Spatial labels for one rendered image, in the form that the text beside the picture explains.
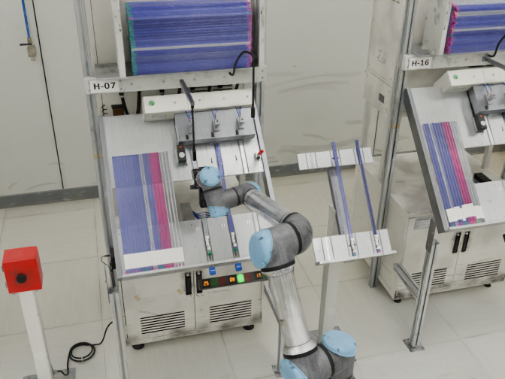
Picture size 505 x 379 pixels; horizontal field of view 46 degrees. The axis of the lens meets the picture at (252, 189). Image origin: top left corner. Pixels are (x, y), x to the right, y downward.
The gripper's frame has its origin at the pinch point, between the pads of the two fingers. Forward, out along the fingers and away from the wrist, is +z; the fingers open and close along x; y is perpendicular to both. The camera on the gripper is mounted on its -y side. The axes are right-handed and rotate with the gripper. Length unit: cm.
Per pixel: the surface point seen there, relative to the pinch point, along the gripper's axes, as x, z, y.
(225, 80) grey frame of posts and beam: -17.4, -0.6, 45.0
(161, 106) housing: 11.1, 2.7, 36.8
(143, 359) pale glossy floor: 30, 53, -79
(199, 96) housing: -5.8, 3.6, 39.9
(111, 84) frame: 31, -2, 47
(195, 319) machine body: 3, 48, -63
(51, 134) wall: 71, 167, 57
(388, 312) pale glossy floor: -104, 55, -77
